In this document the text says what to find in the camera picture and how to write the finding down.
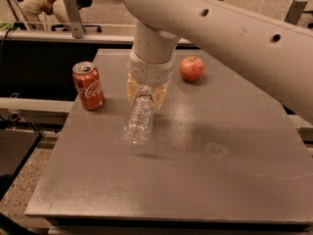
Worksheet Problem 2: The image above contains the seated person in beige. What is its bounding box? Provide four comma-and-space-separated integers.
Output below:
21, 0, 70, 31

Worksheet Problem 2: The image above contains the far right metal bracket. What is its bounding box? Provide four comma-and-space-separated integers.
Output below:
285, 0, 307, 25

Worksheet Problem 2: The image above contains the red apple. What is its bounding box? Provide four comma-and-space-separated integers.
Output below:
179, 56, 204, 82

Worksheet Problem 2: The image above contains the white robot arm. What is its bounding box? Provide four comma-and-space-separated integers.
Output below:
123, 0, 313, 123

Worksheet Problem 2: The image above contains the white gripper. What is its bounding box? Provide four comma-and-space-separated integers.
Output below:
126, 51, 174, 111

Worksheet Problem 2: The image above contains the left metal railing bracket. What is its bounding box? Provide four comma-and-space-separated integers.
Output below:
64, 0, 85, 38

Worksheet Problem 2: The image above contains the clear plastic water bottle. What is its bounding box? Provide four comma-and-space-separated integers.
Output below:
123, 95, 155, 146

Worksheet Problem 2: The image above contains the black cable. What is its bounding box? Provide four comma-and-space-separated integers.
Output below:
0, 26, 17, 71

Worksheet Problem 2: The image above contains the red coke can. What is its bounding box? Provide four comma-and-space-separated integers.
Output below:
72, 62, 105, 111

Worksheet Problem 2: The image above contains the black side table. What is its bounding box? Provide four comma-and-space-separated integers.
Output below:
0, 130, 42, 199

